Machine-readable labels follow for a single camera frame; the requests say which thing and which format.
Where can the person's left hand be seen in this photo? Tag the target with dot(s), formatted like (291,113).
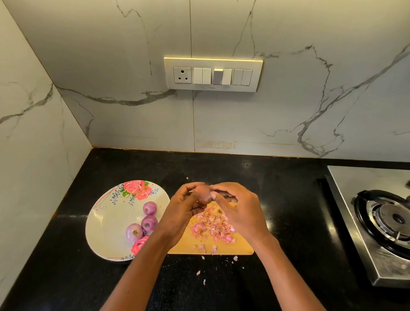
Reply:
(177,216)

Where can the person's left forearm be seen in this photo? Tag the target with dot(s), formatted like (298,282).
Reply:
(131,287)

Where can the black stone countertop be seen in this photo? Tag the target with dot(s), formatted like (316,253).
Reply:
(295,190)

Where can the stainless steel gas stove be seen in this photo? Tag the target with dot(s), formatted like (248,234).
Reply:
(342,188)

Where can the wooden cutting board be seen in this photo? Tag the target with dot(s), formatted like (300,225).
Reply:
(185,247)

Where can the small pink onion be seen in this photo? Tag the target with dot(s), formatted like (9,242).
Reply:
(203,192)
(134,232)
(149,208)
(149,224)

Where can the person's right forearm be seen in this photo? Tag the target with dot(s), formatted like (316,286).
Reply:
(298,296)

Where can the pile of onion peels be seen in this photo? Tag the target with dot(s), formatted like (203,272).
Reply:
(214,228)

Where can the person's right hand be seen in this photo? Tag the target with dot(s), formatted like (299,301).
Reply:
(246,214)

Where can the white wall switch panel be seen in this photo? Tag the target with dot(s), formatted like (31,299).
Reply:
(212,74)

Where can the white floral plate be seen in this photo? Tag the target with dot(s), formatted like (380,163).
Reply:
(108,220)

